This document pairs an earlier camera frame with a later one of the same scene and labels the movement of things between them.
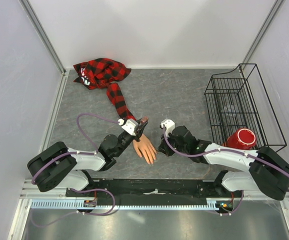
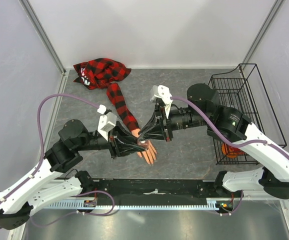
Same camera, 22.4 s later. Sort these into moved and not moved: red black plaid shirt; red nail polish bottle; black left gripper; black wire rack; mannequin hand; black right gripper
Moved: black left gripper; black right gripper; red nail polish bottle
Not moved: mannequin hand; black wire rack; red black plaid shirt
